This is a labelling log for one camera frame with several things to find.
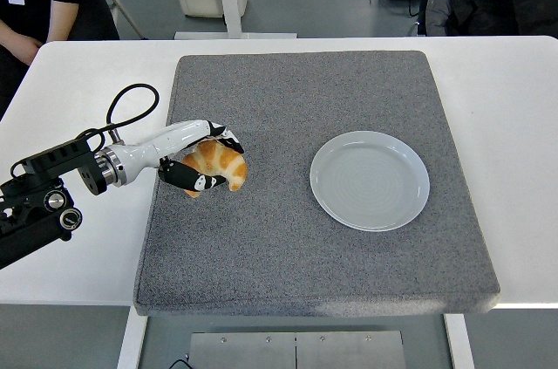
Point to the person's right hand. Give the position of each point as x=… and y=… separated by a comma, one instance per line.
x=26, y=48

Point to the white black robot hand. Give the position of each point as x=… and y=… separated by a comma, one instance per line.
x=174, y=138

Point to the golden croissant bread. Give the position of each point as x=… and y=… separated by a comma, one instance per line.
x=224, y=161

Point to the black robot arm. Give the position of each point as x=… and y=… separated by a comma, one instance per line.
x=43, y=168

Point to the person's right forearm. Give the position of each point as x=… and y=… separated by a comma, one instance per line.
x=8, y=31

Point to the pale grey round plate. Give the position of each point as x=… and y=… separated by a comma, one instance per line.
x=370, y=181

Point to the grey metal plate with screws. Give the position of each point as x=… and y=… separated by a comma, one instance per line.
x=296, y=349

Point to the grey felt mat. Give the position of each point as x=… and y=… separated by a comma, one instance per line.
x=283, y=255

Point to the white table leg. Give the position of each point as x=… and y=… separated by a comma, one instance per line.
x=131, y=338
x=458, y=343

